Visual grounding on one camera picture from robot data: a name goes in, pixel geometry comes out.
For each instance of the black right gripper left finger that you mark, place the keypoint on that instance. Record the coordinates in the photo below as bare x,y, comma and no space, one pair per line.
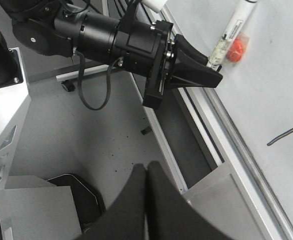
125,218

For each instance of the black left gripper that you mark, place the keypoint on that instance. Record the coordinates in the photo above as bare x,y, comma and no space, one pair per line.
142,48

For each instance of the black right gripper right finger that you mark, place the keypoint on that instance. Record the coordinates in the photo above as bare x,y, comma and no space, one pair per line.
169,216

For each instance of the white black whiteboard marker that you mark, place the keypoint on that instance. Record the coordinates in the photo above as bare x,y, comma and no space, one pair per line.
240,15

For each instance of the red round magnet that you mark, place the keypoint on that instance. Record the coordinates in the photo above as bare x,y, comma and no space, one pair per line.
236,51

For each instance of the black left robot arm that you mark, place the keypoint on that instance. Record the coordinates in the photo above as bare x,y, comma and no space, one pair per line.
58,27

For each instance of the silver aluminium robot base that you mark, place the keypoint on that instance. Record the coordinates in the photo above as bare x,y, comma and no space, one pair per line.
14,104

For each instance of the white whiteboard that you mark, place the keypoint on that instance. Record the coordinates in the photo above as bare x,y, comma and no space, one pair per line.
257,93

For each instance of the black box on floor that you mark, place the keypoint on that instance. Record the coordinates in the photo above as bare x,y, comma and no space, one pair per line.
88,201

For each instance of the white cylinder tube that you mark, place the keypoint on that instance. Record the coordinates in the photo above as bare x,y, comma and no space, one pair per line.
155,5

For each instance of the black caster wheel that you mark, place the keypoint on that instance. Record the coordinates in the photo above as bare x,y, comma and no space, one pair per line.
68,86

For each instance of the aluminium whiteboard tray rail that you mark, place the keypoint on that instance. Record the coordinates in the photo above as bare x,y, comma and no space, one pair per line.
234,197

